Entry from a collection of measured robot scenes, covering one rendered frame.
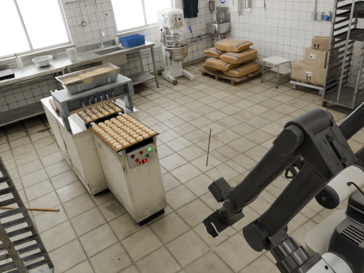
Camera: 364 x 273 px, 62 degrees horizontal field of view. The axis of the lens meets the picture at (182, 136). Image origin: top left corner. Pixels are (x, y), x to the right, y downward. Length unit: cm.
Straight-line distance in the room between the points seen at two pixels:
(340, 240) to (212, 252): 189
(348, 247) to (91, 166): 269
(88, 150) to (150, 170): 76
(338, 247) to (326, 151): 40
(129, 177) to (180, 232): 72
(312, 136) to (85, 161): 279
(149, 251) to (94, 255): 49
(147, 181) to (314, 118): 224
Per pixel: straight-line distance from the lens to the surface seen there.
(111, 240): 302
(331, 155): 62
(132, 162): 254
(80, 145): 312
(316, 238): 105
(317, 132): 62
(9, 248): 204
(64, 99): 296
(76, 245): 311
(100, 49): 622
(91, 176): 331
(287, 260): 87
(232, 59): 587
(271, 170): 74
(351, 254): 94
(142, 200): 283
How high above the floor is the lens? 213
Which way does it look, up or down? 30 degrees down
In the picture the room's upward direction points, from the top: 7 degrees counter-clockwise
